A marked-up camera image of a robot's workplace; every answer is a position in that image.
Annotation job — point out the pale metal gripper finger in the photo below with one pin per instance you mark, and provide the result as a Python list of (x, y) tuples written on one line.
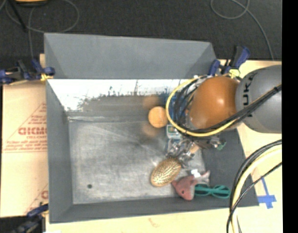
[(175, 147), (187, 158)]

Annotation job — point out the tan wooden hairbrush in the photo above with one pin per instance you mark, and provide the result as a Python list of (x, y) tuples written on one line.
[(165, 172)]

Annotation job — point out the grey metal bin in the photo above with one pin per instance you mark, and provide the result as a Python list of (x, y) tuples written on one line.
[(110, 154)]

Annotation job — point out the orange ball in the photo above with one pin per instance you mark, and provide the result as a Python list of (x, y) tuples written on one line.
[(158, 117)]

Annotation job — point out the pink toy fish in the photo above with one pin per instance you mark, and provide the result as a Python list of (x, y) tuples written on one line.
[(186, 187)]

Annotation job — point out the brown cardboard board, red print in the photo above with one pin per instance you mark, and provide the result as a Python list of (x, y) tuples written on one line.
[(22, 154)]

